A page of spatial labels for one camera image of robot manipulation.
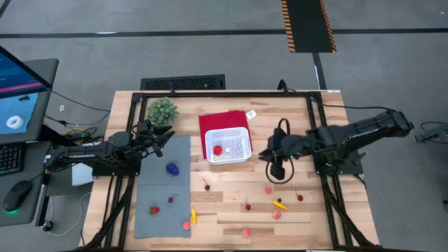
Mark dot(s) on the computer monitor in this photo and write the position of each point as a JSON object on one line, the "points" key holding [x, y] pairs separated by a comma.
{"points": [[14, 77]]}

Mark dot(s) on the orange-red round fruit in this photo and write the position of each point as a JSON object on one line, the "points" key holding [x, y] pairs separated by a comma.
{"points": [[276, 214]]}

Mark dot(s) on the grey cloth mat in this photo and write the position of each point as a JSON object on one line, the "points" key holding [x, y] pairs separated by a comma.
{"points": [[161, 189]]}

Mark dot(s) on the black keyboard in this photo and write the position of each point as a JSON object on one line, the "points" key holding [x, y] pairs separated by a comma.
{"points": [[182, 83], [10, 157]]}

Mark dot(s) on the white box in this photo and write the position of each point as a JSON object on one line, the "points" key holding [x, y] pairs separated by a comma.
{"points": [[82, 175]]}

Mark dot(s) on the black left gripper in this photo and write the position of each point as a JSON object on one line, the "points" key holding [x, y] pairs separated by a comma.
{"points": [[148, 138]]}

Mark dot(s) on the pink toy peach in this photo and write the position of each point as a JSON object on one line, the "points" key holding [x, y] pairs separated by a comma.
{"points": [[268, 190], [246, 233], [186, 225]]}

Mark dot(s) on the small white paper tag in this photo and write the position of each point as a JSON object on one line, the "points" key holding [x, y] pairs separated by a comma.
{"points": [[251, 114]]}

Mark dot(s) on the purple toy grapes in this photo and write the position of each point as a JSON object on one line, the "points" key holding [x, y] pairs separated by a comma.
{"points": [[172, 169]]}

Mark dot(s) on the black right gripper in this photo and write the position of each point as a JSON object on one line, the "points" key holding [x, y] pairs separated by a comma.
{"points": [[287, 143]]}

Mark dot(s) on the red cloth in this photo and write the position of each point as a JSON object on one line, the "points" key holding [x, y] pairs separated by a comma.
{"points": [[220, 120]]}

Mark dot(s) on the grey operator desk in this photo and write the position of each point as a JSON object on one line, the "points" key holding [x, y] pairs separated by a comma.
{"points": [[35, 210]]}

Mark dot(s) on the black computer mouse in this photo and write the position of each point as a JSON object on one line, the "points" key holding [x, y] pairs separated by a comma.
{"points": [[17, 196]]}

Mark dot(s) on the red toy cherry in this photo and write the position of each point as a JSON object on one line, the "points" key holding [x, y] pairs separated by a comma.
{"points": [[206, 187], [248, 206], [300, 197], [170, 199]]}

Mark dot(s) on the black stand pole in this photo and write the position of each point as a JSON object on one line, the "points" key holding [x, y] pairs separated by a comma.
{"points": [[42, 203]]}

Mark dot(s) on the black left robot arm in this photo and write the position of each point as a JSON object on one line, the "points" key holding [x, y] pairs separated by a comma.
{"points": [[87, 154]]}

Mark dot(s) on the red toy strawberry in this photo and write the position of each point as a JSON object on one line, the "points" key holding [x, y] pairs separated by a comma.
{"points": [[154, 210], [217, 150]]}

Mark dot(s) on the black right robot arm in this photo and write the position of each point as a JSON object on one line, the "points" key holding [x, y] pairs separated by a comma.
{"points": [[367, 129]]}

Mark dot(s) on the green potted plant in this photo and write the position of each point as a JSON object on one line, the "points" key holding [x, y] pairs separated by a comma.
{"points": [[162, 111]]}

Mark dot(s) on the white perforated plastic basket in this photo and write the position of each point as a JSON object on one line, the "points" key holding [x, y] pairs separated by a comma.
{"points": [[227, 130]]}

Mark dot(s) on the black table clamp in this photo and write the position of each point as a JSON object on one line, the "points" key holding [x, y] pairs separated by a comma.
{"points": [[283, 85]]}

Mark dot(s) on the black aluminium table frame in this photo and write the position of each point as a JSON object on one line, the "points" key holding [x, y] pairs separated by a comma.
{"points": [[227, 94]]}

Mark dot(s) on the black hazard-striped floor mat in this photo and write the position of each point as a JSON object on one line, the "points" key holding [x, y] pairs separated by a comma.
{"points": [[308, 26]]}

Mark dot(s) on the yellow toy banana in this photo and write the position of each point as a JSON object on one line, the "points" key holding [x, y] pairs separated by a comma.
{"points": [[280, 205], [193, 216]]}

